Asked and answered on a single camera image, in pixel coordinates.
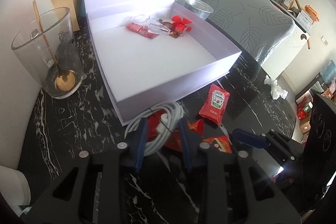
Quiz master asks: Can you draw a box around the red cartoon snack packet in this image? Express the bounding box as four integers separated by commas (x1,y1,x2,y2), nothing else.
203,136,232,153

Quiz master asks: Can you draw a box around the heinz ketchup packet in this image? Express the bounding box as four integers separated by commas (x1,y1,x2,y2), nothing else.
198,84,230,125

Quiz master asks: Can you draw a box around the red gold candy packet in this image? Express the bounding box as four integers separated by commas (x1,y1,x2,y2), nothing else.
147,110,205,152

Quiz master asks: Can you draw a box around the white usb cable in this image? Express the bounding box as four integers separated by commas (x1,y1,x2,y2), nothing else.
123,101,185,157

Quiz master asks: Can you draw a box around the long red sauce packet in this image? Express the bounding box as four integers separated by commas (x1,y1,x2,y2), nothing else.
125,23,158,39

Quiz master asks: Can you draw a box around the red bow hair clip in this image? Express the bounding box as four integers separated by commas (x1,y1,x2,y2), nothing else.
171,15,192,34

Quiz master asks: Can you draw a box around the dark brown candy packet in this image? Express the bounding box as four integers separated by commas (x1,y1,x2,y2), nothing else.
159,19,185,38

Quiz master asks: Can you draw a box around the crumpled white tissue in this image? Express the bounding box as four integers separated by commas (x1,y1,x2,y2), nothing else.
264,75,288,100

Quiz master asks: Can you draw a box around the wooden spoon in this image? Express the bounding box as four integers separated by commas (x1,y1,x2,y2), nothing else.
32,0,77,90

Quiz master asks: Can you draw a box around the paper towel roll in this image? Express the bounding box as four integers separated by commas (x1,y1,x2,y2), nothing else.
0,165,31,206

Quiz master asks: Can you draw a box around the grey leaf pattern chair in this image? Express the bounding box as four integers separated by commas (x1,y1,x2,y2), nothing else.
202,0,295,65

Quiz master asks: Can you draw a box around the lavender gift box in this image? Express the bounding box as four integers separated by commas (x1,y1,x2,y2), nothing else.
84,0,241,125

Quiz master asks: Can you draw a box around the glass cup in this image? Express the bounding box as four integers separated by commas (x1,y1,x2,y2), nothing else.
11,7,84,99

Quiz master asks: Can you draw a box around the steel bowl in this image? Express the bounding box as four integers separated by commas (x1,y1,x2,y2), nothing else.
185,0,214,19

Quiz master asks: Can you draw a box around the white foam board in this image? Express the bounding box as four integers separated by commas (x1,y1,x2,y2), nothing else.
1,0,53,169

